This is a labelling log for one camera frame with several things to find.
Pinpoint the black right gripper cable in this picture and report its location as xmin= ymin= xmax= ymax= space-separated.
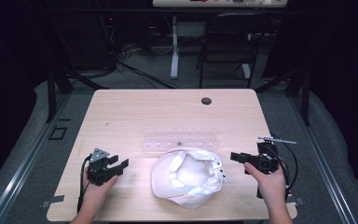
xmin=269 ymin=133 xmax=299 ymax=200

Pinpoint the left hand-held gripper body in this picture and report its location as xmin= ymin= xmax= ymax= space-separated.
xmin=87 ymin=147 xmax=119 ymax=187

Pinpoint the person's right hand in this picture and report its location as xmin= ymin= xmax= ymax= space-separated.
xmin=243 ymin=161 xmax=289 ymax=208

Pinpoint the grey tape strip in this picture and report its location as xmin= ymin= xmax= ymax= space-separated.
xmin=39 ymin=194 xmax=66 ymax=209
xmin=286 ymin=196 xmax=306 ymax=206

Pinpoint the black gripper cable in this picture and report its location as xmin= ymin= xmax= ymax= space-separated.
xmin=269 ymin=133 xmax=299 ymax=200
xmin=76 ymin=154 xmax=93 ymax=215

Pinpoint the person's left hand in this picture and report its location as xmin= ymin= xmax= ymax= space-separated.
xmin=81 ymin=167 xmax=119 ymax=210

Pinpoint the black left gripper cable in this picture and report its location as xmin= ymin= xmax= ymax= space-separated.
xmin=76 ymin=154 xmax=93 ymax=215

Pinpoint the white background desk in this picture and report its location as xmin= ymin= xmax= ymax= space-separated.
xmin=151 ymin=0 xmax=289 ymax=80

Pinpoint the clear plastic rack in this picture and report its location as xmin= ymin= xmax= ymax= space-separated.
xmin=142 ymin=125 xmax=221 ymax=154

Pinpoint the black folding chair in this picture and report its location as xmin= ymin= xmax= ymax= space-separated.
xmin=195 ymin=11 xmax=275 ymax=90

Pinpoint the black metal stand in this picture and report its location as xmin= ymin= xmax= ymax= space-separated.
xmin=44 ymin=60 xmax=110 ymax=124
xmin=254 ymin=65 xmax=312 ymax=127

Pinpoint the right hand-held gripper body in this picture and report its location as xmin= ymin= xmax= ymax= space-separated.
xmin=251 ymin=136 xmax=297 ymax=175

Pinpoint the white cap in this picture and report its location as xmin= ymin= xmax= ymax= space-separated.
xmin=150 ymin=147 xmax=227 ymax=210

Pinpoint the aluminium floor rail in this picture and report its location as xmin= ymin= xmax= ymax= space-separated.
xmin=0 ymin=92 xmax=72 ymax=224
xmin=286 ymin=95 xmax=358 ymax=224

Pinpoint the bundle of floor cables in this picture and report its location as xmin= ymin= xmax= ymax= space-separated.
xmin=98 ymin=14 xmax=182 ymax=91

